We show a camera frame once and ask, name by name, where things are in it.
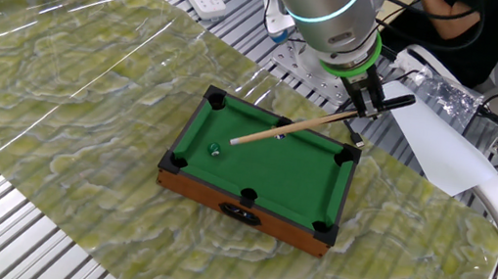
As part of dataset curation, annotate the clear plastic bag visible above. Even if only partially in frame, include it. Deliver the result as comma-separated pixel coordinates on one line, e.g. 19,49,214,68
399,59,489,131

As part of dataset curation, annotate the mini green pool table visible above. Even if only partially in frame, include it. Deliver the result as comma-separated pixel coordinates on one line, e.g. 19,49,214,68
147,78,369,263

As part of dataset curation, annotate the black USB cable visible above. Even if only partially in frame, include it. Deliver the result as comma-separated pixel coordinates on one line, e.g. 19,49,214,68
339,118,369,151

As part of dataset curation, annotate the wooden pool cue black butt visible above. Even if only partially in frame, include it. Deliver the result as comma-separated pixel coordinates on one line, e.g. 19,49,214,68
227,68,418,173

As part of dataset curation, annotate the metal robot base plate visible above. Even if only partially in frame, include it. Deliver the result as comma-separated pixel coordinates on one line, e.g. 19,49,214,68
264,33,359,108

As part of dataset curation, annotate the white paper sheet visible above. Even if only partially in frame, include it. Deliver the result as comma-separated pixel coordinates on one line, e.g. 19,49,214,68
366,77,498,217

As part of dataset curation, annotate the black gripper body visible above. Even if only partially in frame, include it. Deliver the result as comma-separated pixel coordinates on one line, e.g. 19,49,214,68
341,63,389,112

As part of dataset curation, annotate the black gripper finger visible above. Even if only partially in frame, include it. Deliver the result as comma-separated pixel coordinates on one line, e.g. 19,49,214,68
354,92,381,121
370,92,388,117

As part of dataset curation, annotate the green pool ball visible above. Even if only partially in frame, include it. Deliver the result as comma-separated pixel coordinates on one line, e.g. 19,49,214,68
206,140,224,158

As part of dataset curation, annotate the person in black shirt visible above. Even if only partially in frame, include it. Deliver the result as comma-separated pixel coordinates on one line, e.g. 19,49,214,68
375,0,498,94

